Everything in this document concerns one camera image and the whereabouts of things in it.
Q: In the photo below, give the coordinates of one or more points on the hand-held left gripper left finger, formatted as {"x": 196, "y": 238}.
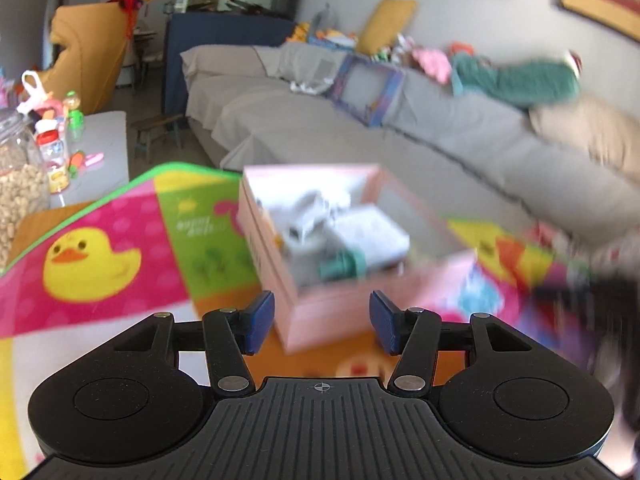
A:
{"x": 259, "y": 322}

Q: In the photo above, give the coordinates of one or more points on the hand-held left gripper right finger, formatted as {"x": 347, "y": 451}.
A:
{"x": 384, "y": 322}

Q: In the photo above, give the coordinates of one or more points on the pink cardboard box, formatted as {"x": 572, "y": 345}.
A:
{"x": 300, "y": 305}

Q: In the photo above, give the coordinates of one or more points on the white power adapter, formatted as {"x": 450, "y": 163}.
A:
{"x": 305, "y": 217}

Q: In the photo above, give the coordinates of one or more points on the teal plastic tool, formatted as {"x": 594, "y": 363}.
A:
{"x": 344, "y": 265}

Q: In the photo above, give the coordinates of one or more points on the printed duck blanket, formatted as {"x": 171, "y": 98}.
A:
{"x": 125, "y": 240}

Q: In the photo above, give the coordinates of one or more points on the grey sofa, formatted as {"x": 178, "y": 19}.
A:
{"x": 450, "y": 150}

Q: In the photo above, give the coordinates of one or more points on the beige cushion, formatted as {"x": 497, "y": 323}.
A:
{"x": 590, "y": 132}

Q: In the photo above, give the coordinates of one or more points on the wooden stool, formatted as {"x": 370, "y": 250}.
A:
{"x": 157, "y": 132}

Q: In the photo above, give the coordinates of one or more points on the white coffee table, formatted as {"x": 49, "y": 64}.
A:
{"x": 107, "y": 155}

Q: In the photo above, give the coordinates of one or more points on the purple framed box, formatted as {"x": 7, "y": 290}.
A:
{"x": 367, "y": 90}

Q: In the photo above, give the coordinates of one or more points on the white crumpled paper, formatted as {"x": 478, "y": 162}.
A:
{"x": 306, "y": 87}

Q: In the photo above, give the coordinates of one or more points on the carrot toy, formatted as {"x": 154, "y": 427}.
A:
{"x": 76, "y": 164}

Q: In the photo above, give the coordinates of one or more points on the small red-lid jar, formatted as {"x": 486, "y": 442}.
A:
{"x": 52, "y": 160}

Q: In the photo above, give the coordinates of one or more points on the pink plush toy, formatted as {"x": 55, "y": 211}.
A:
{"x": 432, "y": 62}

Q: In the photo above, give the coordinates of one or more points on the teal blanket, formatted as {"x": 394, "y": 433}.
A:
{"x": 515, "y": 77}

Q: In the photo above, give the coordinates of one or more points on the green toy bottle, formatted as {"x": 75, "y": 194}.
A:
{"x": 75, "y": 115}

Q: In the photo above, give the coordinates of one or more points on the glass jar of nuts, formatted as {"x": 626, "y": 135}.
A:
{"x": 17, "y": 185}

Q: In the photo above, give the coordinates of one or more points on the yellow pillow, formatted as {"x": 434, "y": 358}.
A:
{"x": 385, "y": 25}

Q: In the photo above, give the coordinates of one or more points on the yellow armchair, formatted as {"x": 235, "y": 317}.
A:
{"x": 87, "y": 55}

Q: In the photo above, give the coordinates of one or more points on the white plastic bag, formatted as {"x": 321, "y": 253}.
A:
{"x": 32, "y": 91}

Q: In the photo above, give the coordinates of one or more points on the red hanging decoration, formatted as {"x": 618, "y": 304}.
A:
{"x": 125, "y": 0}

